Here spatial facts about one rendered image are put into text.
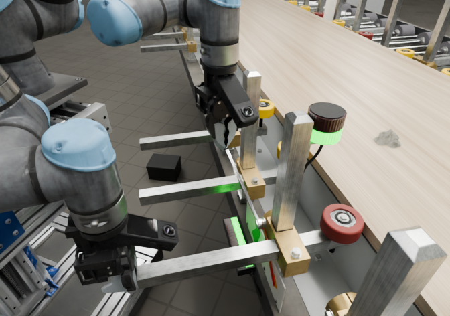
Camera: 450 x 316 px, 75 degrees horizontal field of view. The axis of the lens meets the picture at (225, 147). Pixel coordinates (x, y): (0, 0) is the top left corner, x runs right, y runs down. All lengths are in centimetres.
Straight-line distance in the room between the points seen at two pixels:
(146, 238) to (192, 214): 133
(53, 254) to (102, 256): 108
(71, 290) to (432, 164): 133
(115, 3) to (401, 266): 48
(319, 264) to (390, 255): 60
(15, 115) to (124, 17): 21
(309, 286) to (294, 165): 44
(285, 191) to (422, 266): 29
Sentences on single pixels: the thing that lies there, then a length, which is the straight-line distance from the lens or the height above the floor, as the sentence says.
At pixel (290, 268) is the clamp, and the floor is 85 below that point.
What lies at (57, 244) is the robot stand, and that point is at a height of 21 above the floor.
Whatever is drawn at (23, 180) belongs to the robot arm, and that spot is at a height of 114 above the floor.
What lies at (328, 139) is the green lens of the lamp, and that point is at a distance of 50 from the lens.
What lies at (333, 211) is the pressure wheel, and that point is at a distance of 66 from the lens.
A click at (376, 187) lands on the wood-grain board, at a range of 76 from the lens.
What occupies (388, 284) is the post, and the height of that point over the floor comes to 109.
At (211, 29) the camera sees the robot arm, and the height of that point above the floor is 123.
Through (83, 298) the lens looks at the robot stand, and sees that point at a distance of 141.
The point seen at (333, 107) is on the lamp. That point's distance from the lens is 52.
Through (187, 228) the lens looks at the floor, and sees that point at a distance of 176.
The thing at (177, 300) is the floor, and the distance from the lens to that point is 154.
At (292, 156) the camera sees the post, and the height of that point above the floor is 107.
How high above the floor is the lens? 137
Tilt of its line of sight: 36 degrees down
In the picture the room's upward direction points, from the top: straight up
